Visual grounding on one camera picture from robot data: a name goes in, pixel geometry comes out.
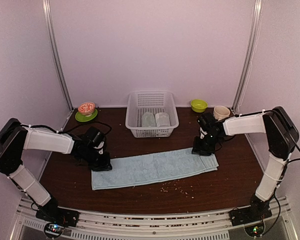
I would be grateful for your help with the light blue towel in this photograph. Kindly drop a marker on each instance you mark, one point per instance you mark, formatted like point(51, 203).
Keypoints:
point(152, 168)

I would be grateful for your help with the rolled grey towel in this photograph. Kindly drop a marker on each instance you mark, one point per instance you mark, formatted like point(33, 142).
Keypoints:
point(162, 119)

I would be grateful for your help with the lime green bowl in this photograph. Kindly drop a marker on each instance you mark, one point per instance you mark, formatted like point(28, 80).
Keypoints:
point(198, 105)

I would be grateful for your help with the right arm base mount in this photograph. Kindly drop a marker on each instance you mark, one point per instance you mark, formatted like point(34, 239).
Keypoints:
point(250, 217)

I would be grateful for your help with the right aluminium frame post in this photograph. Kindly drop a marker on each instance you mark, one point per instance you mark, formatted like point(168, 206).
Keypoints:
point(247, 64)

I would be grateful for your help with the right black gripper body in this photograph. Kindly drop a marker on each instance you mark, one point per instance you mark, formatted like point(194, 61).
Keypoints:
point(206, 146)

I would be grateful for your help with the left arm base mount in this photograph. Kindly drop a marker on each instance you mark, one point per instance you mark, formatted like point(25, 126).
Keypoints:
point(62, 218)

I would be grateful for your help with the white plastic basket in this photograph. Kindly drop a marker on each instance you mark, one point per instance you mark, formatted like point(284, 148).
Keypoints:
point(152, 101)

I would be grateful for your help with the green panda towel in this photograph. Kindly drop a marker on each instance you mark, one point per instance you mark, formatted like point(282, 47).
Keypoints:
point(148, 120)

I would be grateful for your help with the front aluminium rail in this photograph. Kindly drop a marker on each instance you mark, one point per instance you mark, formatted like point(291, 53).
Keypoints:
point(209, 225)

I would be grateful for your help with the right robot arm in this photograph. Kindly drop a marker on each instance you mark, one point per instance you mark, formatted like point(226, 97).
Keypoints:
point(282, 138)

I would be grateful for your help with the red patterned bowl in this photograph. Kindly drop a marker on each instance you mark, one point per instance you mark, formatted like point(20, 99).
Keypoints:
point(87, 108)

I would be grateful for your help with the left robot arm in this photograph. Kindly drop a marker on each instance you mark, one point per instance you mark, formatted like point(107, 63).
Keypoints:
point(16, 137)

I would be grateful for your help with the green plate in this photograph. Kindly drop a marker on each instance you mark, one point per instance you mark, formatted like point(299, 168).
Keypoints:
point(86, 118)

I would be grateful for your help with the left aluminium frame post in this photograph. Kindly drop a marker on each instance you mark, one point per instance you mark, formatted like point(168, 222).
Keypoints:
point(55, 53)

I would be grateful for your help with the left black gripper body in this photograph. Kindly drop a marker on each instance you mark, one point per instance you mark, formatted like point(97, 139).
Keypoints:
point(95, 162)

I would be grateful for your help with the cream printed mug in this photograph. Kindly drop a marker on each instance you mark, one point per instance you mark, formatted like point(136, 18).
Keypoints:
point(221, 112)

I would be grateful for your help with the aluminium frame post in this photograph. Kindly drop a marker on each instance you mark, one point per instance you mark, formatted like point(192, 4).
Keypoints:
point(247, 64)
point(55, 53)

